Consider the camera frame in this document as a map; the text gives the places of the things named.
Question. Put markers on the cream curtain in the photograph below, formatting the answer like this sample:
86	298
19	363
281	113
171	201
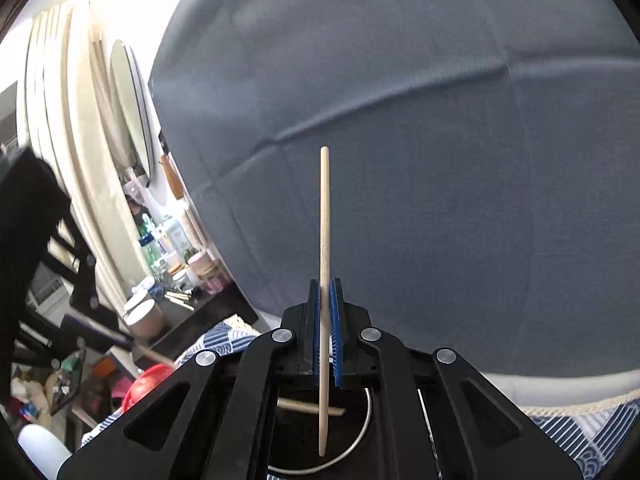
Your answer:
75	135

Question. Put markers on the green glass bottle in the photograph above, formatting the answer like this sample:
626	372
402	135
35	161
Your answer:
148	240

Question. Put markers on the white vented appliance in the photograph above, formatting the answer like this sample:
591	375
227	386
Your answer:
47	290

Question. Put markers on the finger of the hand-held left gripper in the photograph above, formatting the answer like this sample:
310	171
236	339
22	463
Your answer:
95	332
85	270

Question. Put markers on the white plastic bottle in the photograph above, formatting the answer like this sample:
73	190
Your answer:
175	235

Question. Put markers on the grey fabric sofa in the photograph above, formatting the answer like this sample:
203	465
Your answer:
400	110

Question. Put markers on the pink jar with beige lid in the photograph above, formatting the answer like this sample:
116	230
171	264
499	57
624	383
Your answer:
202	263

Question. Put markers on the white round object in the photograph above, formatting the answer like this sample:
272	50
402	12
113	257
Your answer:
42	452

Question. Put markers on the black cup with metal rim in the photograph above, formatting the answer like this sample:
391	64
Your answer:
345	440

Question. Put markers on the blue white patterned tablecloth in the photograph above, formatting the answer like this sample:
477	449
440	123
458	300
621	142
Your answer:
590	430

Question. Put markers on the white ceramic jar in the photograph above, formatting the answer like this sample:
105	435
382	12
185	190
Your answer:
144	319

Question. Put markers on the pile of assorted clutter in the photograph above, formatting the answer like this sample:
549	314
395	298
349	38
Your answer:
65	385

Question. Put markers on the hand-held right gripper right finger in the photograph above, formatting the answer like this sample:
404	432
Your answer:
336	340

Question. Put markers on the round wall mirror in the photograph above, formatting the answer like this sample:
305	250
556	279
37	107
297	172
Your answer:
131	110

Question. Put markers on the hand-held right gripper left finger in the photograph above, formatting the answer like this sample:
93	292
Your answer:
316	330

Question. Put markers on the wooden rolling pin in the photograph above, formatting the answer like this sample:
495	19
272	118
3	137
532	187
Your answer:
171	176

